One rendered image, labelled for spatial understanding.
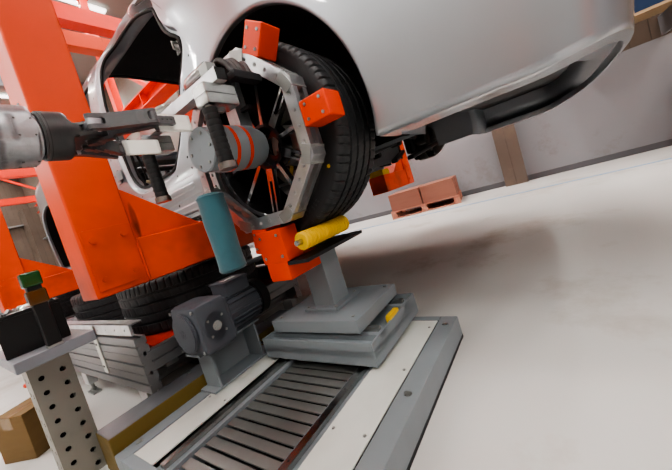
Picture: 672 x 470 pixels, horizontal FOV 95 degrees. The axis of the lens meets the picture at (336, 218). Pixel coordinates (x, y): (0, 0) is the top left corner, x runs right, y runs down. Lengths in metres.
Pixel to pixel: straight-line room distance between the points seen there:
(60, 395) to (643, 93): 5.91
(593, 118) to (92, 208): 5.44
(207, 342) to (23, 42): 1.10
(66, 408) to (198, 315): 0.48
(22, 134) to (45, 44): 0.88
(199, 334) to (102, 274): 0.36
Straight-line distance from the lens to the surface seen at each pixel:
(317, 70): 0.98
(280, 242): 0.99
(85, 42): 4.01
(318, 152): 0.88
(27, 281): 1.15
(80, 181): 1.30
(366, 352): 1.01
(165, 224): 1.36
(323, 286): 1.16
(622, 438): 0.92
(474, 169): 5.53
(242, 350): 1.44
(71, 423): 1.41
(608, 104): 5.59
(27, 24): 1.50
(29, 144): 0.62
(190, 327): 1.16
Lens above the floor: 0.61
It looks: 4 degrees down
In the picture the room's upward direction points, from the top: 17 degrees counter-clockwise
